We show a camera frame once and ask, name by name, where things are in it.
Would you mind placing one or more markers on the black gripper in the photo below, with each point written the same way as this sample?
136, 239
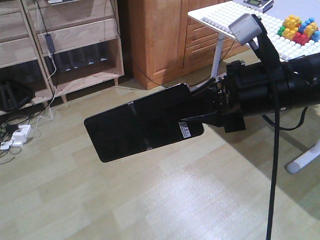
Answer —
245, 90

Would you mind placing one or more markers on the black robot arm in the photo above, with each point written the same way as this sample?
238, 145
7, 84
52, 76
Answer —
297, 81

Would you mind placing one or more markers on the white desk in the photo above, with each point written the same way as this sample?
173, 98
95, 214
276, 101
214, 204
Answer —
218, 17

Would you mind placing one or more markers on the brown wooden cabinet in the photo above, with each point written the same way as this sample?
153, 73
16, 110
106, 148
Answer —
161, 43

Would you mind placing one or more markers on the white building block baseplate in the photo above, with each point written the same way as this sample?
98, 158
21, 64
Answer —
292, 35

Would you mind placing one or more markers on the digital scale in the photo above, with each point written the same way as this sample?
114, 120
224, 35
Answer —
258, 5

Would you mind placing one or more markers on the colourful building blocks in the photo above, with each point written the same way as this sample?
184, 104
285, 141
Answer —
298, 31

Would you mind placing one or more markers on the light wooden shelf unit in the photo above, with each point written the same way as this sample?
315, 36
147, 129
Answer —
86, 38

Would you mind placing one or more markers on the grey usb hub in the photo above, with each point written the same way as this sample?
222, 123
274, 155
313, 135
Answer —
50, 43

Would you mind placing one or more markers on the white power strip with plugs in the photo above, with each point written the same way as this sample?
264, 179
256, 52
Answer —
18, 139

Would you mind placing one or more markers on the black bag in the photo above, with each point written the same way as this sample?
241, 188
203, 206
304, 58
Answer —
14, 95

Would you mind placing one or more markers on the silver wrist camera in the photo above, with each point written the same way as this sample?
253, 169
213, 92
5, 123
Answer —
246, 28

